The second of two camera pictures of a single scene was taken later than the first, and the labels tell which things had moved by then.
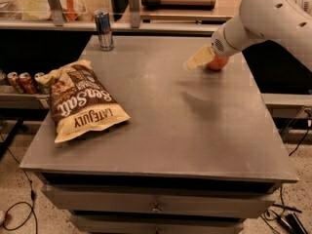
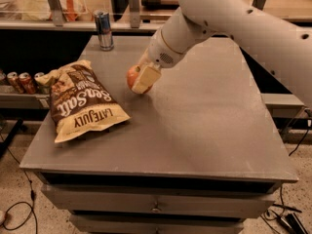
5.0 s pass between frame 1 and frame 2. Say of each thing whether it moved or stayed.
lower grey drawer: stayed
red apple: moved
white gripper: moved
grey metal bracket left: stayed
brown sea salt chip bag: stayed
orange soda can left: stayed
